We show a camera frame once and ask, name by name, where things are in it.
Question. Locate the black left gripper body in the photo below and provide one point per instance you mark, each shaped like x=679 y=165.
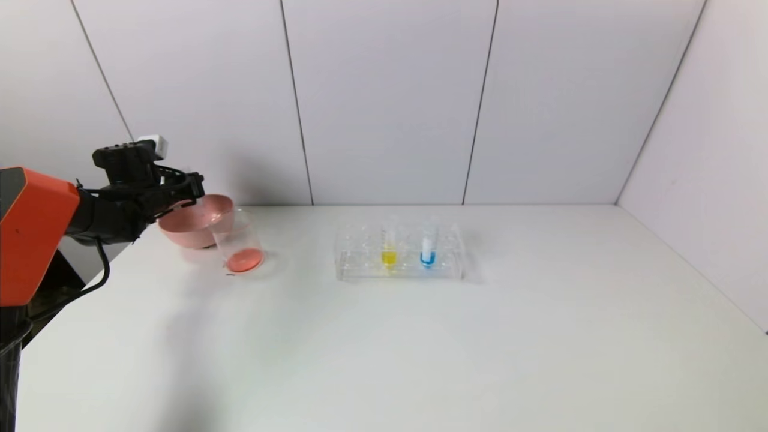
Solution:
x=193 y=183

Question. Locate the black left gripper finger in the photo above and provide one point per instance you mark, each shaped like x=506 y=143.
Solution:
x=192 y=187

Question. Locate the test tube with yellow pigment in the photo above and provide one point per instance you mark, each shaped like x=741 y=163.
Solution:
x=388 y=258

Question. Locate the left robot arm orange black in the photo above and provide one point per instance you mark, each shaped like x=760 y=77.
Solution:
x=36 y=234

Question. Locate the clear glass beaker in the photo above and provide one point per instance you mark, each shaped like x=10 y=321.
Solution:
x=245 y=258

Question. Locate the test tube with blue pigment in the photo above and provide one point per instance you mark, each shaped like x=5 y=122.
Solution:
x=426 y=258

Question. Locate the clear acrylic test tube rack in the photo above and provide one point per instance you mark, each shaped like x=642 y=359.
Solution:
x=444 y=271

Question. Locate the pink bowl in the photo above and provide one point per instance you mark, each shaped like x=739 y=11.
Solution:
x=180 y=231

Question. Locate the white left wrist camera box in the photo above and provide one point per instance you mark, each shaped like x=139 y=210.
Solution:
x=155 y=146

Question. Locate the black furniture frame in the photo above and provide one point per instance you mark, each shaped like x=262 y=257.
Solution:
x=67 y=276

